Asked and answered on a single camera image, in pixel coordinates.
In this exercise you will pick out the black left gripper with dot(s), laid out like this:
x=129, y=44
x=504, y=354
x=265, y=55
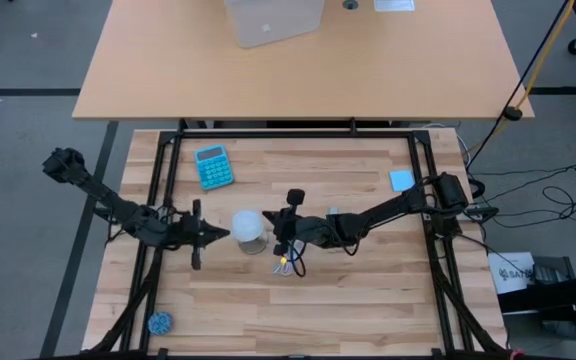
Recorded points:
x=183, y=232

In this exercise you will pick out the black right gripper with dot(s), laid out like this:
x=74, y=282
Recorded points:
x=313, y=232

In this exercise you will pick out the white floodlight bulb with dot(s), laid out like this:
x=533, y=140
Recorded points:
x=247, y=225

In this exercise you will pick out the brass lamp socket base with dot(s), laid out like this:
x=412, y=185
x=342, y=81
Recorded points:
x=254, y=247

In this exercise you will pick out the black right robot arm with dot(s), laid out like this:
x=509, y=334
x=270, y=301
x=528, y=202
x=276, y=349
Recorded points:
x=388, y=210

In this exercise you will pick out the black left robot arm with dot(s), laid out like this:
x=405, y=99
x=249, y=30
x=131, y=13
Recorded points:
x=113, y=205

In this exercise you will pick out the grey stapler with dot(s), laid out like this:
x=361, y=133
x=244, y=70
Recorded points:
x=333, y=210

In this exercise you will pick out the turquoise calculator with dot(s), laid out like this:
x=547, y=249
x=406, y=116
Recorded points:
x=213, y=167

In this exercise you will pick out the blue scrubber ball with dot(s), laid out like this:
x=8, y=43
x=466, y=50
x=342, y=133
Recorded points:
x=160, y=324

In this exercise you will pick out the light blue sticky note pad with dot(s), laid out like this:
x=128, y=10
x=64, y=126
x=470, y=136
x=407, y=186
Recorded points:
x=402, y=181

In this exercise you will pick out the beige wooden desk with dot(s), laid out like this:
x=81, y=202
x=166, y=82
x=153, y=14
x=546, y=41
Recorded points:
x=293, y=75

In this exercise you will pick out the translucent plastic box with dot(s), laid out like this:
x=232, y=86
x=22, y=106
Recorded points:
x=273, y=22

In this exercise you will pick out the round grey desk grommet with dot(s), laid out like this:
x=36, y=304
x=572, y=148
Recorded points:
x=350, y=4

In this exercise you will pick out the white sheet with logo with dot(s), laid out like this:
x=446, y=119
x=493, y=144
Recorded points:
x=510, y=272

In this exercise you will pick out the white paper sheet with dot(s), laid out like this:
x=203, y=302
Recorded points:
x=394, y=5

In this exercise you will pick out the black ribbed device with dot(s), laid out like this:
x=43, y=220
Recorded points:
x=553, y=270

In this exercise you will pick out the black flat bar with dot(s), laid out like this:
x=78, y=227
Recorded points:
x=553, y=297

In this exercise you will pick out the black aluminium table frame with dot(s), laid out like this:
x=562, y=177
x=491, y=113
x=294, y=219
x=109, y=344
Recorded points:
x=293, y=134

